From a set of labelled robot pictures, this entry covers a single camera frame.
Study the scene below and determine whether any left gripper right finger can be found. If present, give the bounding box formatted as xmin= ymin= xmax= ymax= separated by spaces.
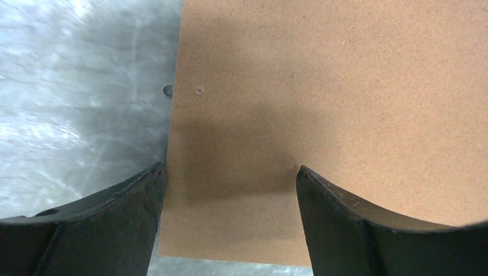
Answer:
xmin=296 ymin=166 xmax=487 ymax=275

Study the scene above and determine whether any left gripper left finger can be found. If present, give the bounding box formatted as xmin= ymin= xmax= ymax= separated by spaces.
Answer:
xmin=1 ymin=163 xmax=166 ymax=275

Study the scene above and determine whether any brown backing board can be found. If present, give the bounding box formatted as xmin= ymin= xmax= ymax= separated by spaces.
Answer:
xmin=159 ymin=1 xmax=487 ymax=266

